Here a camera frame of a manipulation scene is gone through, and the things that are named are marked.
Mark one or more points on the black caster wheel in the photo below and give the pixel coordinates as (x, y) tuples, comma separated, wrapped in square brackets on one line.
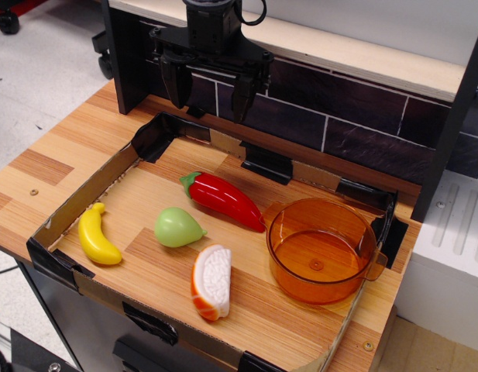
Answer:
[(100, 44)]

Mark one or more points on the black chair caster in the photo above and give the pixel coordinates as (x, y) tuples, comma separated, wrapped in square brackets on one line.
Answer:
[(9, 22)]

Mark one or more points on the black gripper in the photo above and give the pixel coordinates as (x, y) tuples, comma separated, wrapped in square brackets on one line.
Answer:
[(213, 41)]

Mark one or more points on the orange transparent plastic pot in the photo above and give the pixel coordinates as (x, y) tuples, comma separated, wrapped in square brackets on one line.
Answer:
[(321, 251)]

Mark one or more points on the toy salmon sushi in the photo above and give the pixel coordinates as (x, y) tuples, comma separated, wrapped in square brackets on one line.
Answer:
[(211, 282)]

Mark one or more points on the green toy pear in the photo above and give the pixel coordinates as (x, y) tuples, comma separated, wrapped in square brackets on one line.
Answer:
[(174, 227)]

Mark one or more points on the white ribbed cabinet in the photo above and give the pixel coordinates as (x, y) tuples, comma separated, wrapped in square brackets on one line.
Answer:
[(439, 291)]

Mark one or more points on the cardboard fence with black tape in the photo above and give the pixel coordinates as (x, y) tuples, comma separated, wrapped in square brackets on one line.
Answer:
[(138, 315)]

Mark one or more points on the yellow toy banana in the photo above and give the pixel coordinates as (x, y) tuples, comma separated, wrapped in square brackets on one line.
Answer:
[(93, 241)]

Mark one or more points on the dark brick backsplash panel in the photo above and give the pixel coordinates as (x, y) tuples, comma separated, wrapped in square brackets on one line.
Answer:
[(360, 103)]

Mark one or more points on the red toy chili pepper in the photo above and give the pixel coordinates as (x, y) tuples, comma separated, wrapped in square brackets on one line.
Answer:
[(219, 195)]

